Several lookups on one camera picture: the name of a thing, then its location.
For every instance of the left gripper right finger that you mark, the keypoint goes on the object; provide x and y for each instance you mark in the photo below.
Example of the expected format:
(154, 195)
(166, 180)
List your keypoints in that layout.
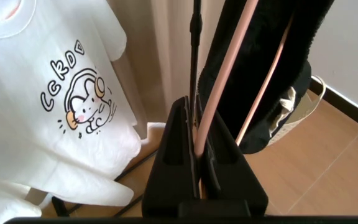
(232, 180)

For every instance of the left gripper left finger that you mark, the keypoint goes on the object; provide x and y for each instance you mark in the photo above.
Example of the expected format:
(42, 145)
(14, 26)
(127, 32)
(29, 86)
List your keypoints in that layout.
(169, 174)

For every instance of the pink clothes hanger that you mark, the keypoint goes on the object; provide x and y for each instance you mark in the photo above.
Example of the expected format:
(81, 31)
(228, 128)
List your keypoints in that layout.
(227, 71)

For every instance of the black shorts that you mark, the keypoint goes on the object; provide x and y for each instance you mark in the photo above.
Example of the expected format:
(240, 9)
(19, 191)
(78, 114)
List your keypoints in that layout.
(259, 46)

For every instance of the white printed T-shirt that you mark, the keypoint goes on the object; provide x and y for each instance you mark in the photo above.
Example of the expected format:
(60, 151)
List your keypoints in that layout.
(26, 140)

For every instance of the white laundry basket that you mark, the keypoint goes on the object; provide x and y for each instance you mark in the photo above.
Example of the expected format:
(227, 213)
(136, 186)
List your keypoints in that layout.
(300, 119)

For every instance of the black clothes rack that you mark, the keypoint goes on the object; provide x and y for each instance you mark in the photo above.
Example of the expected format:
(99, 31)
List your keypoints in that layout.
(195, 46)

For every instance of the beige curtain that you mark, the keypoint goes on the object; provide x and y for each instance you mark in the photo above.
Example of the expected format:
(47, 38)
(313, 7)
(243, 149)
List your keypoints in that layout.
(160, 62)

